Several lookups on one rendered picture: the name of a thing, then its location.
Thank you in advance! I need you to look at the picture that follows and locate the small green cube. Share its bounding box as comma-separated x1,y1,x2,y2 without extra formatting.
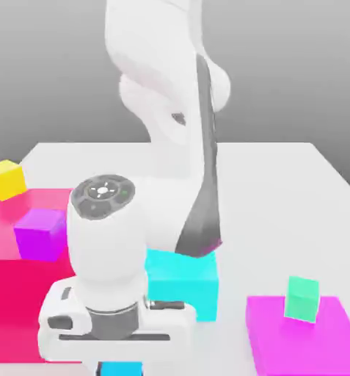
283,275,321,325

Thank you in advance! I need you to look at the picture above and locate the large cyan box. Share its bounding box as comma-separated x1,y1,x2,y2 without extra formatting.
144,248,220,323

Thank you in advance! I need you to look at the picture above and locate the small purple cube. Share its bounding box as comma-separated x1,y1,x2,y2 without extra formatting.
13,208,69,263

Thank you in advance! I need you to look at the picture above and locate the small blue cube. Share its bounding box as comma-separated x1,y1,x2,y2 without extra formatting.
99,361,144,376

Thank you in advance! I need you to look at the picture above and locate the small yellow cube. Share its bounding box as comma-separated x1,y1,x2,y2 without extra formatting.
0,159,28,203

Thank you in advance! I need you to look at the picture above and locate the large magenta box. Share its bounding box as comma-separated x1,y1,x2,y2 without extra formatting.
245,295,350,376

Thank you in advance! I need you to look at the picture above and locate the large pink box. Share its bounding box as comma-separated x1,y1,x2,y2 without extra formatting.
0,187,77,364

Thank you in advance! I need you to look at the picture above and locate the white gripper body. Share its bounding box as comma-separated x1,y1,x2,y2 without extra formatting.
37,306,198,366

